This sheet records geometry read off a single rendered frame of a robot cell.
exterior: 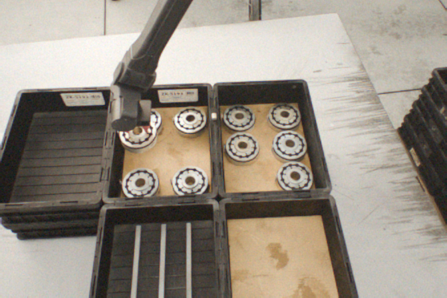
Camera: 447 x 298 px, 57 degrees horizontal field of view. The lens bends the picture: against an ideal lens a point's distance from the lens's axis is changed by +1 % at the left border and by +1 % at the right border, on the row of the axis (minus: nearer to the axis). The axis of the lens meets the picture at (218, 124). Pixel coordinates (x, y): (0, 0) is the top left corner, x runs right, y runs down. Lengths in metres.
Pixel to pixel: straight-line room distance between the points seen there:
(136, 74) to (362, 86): 1.00
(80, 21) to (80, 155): 1.88
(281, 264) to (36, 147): 0.81
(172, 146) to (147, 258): 0.35
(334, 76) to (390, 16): 1.59
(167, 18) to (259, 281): 0.67
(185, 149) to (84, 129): 0.33
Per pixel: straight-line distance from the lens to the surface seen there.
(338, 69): 1.72
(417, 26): 3.21
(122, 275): 1.14
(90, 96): 1.36
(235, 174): 1.22
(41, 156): 1.36
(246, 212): 1.13
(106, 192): 1.12
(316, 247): 1.16
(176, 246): 1.14
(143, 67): 0.91
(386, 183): 1.46
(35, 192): 1.30
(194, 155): 1.25
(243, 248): 1.13
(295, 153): 1.24
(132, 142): 1.15
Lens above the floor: 1.89
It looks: 54 degrees down
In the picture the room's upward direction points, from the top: straight up
